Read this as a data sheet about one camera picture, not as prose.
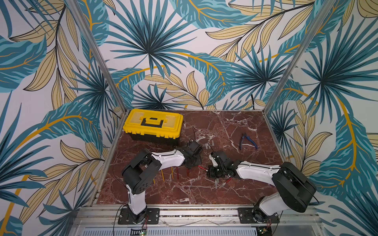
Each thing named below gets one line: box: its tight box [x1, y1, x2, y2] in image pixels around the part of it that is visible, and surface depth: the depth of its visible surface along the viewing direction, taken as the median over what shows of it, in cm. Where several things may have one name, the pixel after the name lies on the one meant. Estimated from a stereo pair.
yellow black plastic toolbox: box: [123, 108, 184, 146], surface depth 91 cm
